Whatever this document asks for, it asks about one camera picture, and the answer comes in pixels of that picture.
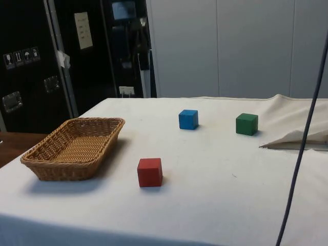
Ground brown wicker basket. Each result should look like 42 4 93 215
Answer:
20 117 126 182

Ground blue cube block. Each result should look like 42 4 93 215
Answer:
178 109 199 130

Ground red cube block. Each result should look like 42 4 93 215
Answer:
137 157 163 188

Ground green cube block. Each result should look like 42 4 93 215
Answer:
235 113 259 136

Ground pale grey lockers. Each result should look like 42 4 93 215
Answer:
145 0 328 99

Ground black cabinet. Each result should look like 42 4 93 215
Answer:
0 0 157 134

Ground black cable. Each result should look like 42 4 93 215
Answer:
275 33 328 246

